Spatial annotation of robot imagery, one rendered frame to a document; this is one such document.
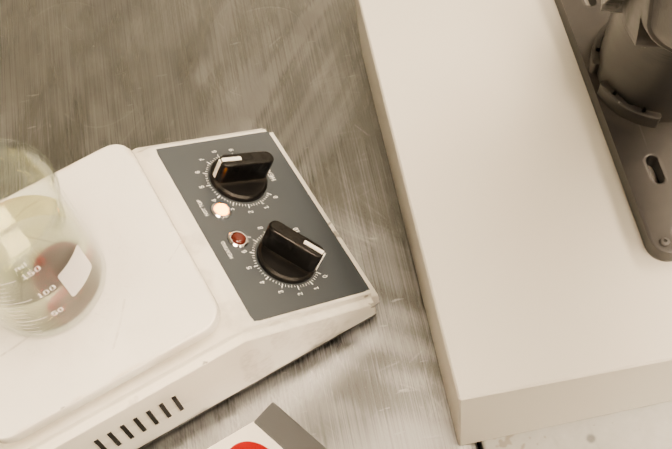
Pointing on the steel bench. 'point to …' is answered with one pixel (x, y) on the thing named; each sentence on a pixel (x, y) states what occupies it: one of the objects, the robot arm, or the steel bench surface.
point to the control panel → (294, 211)
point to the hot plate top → (158, 268)
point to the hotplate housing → (247, 350)
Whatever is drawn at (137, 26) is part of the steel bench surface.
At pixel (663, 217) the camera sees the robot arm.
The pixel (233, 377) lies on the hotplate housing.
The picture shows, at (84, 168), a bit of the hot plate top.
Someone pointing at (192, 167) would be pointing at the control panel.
